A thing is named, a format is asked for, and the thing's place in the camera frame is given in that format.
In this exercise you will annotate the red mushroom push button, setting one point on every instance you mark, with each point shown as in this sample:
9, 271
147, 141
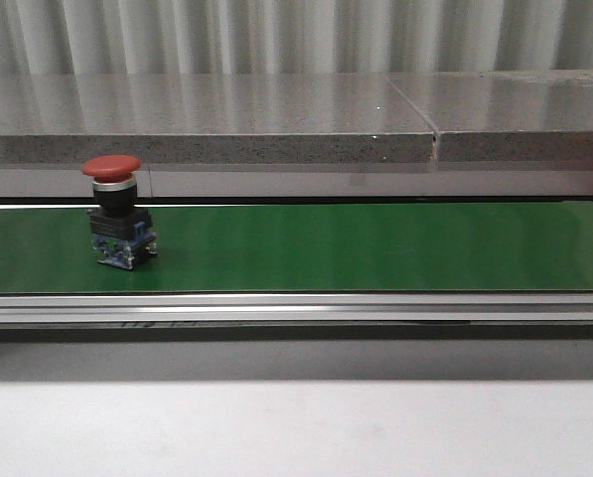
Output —
121, 231

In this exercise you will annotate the green conveyor belt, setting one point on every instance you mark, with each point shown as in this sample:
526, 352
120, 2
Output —
342, 247

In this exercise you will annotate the grey granite countertop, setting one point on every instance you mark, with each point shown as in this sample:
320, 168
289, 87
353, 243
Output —
402, 135

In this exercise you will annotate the grey pleated curtain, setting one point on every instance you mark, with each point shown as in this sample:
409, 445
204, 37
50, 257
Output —
270, 37

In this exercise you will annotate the aluminium conveyor frame rail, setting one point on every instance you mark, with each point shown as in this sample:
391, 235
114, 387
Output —
295, 316

